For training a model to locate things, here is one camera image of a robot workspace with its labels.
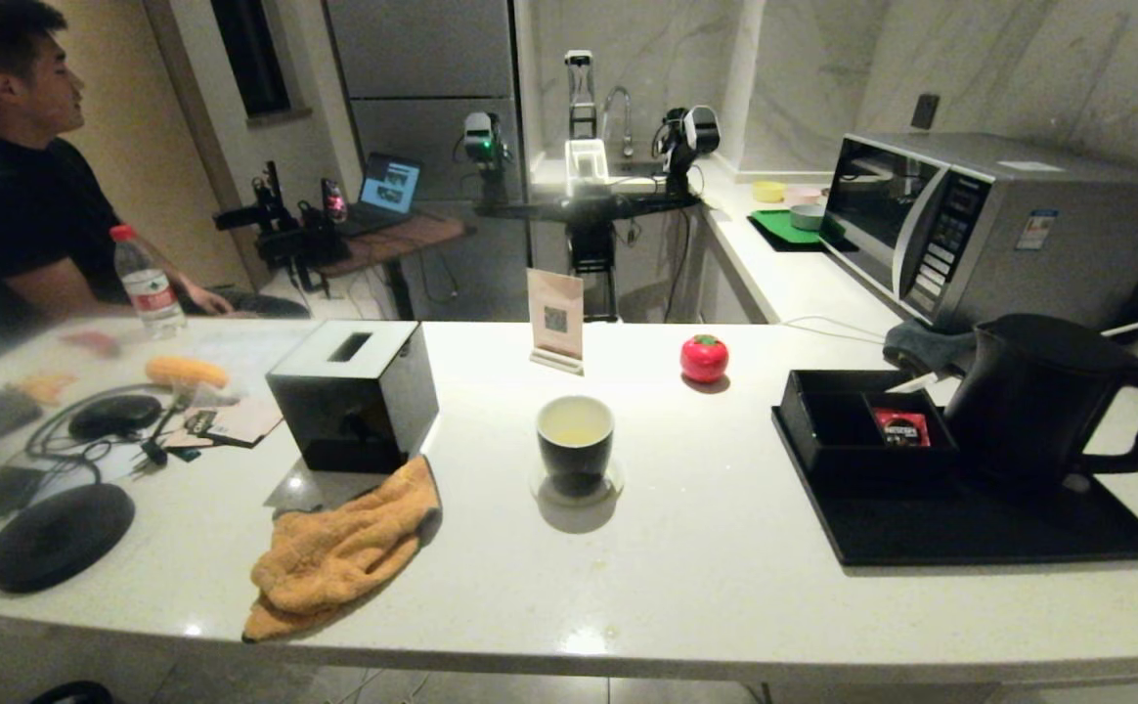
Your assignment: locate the water bottle red cap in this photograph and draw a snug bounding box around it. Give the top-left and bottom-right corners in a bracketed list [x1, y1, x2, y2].
[109, 225, 187, 341]

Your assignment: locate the black electric kettle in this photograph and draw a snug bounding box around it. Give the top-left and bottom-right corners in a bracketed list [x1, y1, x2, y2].
[943, 313, 1138, 495]

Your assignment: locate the brown tea packet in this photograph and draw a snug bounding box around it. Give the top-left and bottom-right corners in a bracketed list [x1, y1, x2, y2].
[166, 396, 285, 451]

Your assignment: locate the QR code sign stand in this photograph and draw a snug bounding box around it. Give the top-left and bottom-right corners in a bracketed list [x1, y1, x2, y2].
[527, 268, 587, 376]

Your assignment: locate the black background robot stand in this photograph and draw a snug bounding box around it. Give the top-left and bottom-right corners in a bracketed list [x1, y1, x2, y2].
[476, 49, 702, 324]

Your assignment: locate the black mug white inside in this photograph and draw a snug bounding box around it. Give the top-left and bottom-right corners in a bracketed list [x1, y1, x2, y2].
[536, 394, 617, 498]

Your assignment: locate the red tomato toy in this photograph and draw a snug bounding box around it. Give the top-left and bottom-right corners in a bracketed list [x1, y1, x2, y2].
[679, 334, 730, 384]

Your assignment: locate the white basket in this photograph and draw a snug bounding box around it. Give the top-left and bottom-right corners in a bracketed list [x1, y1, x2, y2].
[565, 138, 611, 187]

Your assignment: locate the wooden side table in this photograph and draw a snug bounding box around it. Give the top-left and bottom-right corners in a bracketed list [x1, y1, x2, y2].
[315, 213, 467, 319]

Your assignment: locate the black tissue box white lid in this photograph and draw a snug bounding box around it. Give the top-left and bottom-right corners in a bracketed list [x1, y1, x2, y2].
[266, 320, 440, 475]

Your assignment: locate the green tray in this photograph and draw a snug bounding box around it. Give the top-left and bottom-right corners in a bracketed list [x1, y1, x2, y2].
[748, 208, 849, 253]

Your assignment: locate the laptop with blue screen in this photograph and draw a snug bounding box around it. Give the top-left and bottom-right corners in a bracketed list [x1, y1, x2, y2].
[339, 152, 423, 238]

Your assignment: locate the metal faucet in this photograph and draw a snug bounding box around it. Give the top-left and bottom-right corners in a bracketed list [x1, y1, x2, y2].
[603, 85, 635, 157]

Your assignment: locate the black organizer box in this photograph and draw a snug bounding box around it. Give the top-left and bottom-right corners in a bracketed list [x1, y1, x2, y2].
[780, 369, 961, 480]

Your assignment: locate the orange microfiber cloth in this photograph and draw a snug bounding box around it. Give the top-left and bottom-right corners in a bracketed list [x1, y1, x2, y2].
[241, 455, 443, 644]

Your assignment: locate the grey refrigerator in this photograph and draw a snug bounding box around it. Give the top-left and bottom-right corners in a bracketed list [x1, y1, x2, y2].
[323, 0, 531, 322]

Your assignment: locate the red coffee sachet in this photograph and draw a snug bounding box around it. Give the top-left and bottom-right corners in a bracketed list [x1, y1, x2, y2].
[870, 407, 933, 449]

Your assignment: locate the grey cloth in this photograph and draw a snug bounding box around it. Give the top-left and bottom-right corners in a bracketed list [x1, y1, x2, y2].
[882, 320, 981, 377]

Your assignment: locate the clear plastic wrapper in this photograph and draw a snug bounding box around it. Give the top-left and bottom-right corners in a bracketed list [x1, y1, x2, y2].
[173, 383, 238, 408]

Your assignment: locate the yellow corn toy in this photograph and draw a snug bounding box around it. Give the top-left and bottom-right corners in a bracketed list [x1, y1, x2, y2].
[146, 355, 230, 389]

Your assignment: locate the black serving tray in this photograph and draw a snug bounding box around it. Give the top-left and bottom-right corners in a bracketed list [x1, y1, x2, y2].
[770, 396, 1138, 568]

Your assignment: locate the dark window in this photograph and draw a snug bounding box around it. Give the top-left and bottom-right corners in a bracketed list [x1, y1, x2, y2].
[209, 0, 294, 120]

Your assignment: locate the black computer mouse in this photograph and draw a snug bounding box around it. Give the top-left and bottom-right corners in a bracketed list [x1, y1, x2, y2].
[68, 394, 163, 441]

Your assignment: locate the silver microwave oven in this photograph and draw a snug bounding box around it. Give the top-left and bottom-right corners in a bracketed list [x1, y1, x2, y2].
[823, 132, 1138, 333]

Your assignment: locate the red chili toy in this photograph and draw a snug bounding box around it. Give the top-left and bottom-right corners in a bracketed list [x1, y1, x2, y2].
[61, 330, 122, 357]

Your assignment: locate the orange toy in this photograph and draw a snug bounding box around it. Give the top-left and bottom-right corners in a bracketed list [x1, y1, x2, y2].
[22, 372, 76, 404]

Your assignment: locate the black round kettle base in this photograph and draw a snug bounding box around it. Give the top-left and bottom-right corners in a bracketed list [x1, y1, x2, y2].
[0, 482, 137, 594]

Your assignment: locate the person in black shirt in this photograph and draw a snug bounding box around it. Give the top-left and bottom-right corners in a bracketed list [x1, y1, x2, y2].
[0, 0, 311, 338]

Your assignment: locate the black round base part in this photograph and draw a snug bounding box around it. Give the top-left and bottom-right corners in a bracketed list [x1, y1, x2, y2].
[31, 680, 115, 704]

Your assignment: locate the black mouse cable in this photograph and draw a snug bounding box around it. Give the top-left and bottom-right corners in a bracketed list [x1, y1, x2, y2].
[26, 383, 174, 485]

